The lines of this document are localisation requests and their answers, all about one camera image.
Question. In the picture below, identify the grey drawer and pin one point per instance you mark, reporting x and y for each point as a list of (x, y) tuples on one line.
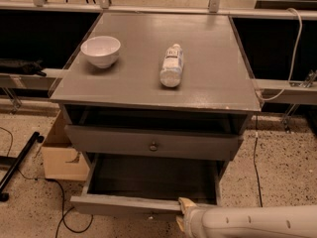
[(164, 144), (142, 187)]

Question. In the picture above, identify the grey drawer cabinet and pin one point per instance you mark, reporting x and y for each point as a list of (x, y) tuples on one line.
[(215, 95)]

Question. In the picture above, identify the white ceramic bowl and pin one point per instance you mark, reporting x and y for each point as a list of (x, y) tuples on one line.
[(101, 51)]

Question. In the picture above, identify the grey top drawer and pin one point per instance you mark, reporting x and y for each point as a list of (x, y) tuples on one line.
[(164, 144)]

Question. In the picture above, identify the black cloth bag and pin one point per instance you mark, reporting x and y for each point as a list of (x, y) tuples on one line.
[(20, 66)]

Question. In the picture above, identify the black metal stand leg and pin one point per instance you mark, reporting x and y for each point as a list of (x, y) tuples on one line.
[(11, 164)]

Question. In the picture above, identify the cardboard box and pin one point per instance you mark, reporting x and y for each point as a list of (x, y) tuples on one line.
[(61, 160)]

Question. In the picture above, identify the clear plastic bottle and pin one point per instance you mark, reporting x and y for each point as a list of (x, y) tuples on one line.
[(172, 67)]

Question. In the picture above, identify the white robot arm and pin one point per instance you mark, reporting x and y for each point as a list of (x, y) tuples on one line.
[(247, 222)]

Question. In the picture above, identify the metal frame rail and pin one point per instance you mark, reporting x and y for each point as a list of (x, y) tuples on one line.
[(148, 7)]

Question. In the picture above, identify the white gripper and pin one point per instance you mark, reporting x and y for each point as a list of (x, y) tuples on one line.
[(192, 219)]

